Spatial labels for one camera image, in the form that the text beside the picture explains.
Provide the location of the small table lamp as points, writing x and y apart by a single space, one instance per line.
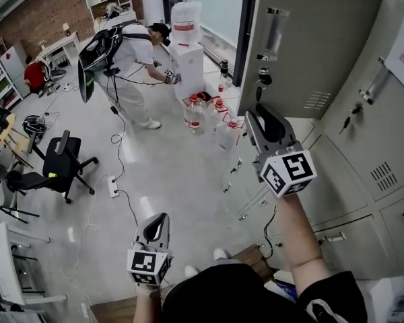
66 28

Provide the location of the black framed window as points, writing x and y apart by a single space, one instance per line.
215 5

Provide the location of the red cup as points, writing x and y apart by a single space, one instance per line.
221 87

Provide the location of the white cubby shelf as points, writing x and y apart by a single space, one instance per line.
87 2

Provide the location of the person's left forearm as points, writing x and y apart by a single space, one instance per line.
144 308

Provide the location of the person's right shoe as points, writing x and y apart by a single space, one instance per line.
220 254

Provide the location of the black round floor fan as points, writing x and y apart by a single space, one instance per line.
33 126

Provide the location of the grey metal locker cabinet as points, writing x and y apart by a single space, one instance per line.
350 197

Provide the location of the wooden platform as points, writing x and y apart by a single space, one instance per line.
252 261

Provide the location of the person's right forearm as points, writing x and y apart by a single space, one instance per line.
296 234

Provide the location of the person's left shoe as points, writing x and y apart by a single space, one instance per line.
191 271

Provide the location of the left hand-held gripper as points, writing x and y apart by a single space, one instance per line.
144 264

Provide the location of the dark grey chair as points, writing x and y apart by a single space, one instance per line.
20 180

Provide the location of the white work desk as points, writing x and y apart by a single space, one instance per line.
0 264

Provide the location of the black key bunch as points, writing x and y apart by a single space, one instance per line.
264 78

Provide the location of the white water dispenser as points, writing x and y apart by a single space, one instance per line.
188 69

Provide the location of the black office chair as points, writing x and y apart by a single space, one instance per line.
64 160

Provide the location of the round wooden table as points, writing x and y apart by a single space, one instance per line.
5 130

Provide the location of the clear water jug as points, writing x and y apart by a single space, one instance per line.
217 108
226 136
192 116

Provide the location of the person's black shirt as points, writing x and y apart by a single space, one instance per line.
229 294

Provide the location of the person's shoe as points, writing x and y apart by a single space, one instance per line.
220 254
191 271

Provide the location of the black thermos flask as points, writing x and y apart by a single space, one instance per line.
224 69

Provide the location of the white refrigerator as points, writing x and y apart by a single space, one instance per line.
13 66

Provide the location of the white power strip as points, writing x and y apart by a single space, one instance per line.
113 187

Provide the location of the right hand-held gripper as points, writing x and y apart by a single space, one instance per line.
289 170

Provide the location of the large water dispenser bottle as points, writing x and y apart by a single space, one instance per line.
186 19

